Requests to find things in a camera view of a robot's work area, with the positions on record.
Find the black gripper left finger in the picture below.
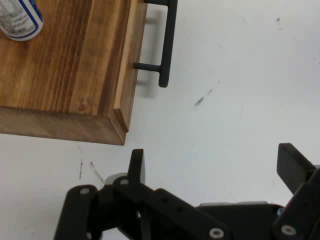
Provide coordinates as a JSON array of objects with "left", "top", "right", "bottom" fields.
[{"left": 53, "top": 148, "right": 232, "bottom": 240}]

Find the wooden drawer with black handle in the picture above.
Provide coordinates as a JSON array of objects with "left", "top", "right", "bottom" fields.
[{"left": 113, "top": 0, "right": 178, "bottom": 133}]

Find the white bottle with blue cap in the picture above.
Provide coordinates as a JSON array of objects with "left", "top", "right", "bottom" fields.
[{"left": 0, "top": 0, "right": 45, "bottom": 42}]

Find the brown wooden cabinet box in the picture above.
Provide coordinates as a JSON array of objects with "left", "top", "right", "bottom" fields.
[{"left": 0, "top": 0, "right": 139, "bottom": 146}]

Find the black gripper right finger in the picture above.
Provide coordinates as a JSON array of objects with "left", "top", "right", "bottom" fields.
[{"left": 272, "top": 142, "right": 320, "bottom": 240}]

